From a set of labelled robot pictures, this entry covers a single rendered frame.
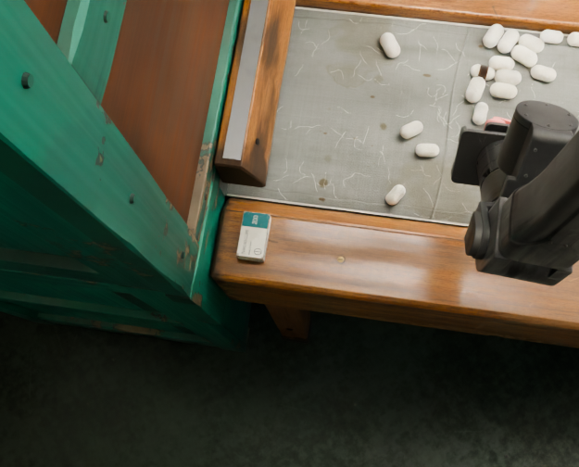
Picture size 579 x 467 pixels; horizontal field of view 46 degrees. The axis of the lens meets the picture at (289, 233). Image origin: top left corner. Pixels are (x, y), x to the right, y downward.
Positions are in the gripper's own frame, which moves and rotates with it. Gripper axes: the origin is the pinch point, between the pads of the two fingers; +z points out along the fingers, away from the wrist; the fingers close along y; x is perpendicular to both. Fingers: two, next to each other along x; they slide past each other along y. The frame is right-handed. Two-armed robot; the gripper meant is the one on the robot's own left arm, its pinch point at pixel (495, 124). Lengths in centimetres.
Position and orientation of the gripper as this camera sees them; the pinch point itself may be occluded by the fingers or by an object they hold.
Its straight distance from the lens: 85.9
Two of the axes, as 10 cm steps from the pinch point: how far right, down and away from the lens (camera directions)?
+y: -9.9, -1.3, 0.8
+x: -0.6, 8.1, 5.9
